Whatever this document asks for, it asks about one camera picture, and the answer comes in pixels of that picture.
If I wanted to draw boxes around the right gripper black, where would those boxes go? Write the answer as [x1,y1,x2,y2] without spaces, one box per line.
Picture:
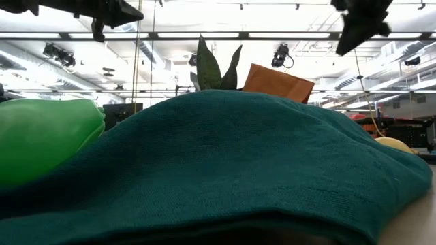
[330,0,394,57]

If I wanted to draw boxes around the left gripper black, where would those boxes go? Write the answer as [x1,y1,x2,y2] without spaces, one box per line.
[37,0,144,42]

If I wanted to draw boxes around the yellow round produce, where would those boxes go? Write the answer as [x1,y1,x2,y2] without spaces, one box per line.
[374,137,416,154]

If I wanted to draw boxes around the green bell pepper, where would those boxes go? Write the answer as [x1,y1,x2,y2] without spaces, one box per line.
[0,98,106,189]

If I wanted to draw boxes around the black monitor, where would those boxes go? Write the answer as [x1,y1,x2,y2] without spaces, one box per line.
[102,102,144,132]

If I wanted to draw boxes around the orange brown box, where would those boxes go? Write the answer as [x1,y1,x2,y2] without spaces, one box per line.
[242,63,315,104]

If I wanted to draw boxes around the snake plant green leaves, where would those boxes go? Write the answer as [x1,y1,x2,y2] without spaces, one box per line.
[189,35,243,92]

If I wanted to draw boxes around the black storage crate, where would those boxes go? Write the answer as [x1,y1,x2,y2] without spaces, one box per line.
[387,122,434,149]

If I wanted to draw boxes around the dark green knitted cloth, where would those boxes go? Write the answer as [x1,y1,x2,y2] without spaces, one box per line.
[0,89,433,245]

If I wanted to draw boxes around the thin hanging rope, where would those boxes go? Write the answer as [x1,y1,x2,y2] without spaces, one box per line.
[131,0,143,114]

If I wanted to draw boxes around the yellow hanging cable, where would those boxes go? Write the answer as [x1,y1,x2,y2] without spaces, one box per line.
[353,48,386,138]

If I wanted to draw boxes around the black ceiling camera with cable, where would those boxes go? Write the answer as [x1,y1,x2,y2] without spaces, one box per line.
[271,43,295,69]

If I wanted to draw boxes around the black overhead frame bar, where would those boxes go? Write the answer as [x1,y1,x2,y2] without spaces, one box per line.
[0,31,436,42]

